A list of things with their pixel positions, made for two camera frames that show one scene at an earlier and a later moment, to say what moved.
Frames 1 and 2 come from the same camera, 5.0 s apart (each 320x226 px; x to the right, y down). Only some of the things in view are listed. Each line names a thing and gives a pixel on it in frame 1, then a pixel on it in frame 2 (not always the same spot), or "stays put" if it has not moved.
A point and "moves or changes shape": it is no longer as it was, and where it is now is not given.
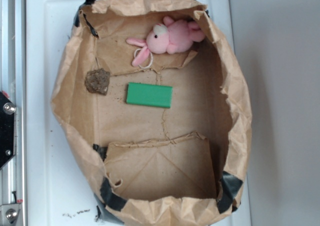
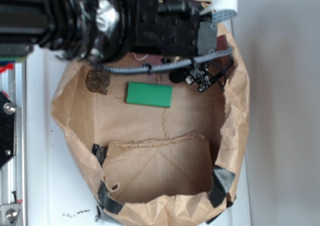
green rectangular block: (149, 95) stays put
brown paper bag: (154, 90) stays put
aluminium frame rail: (13, 85) stays put
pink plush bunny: (172, 36) moves or changes shape
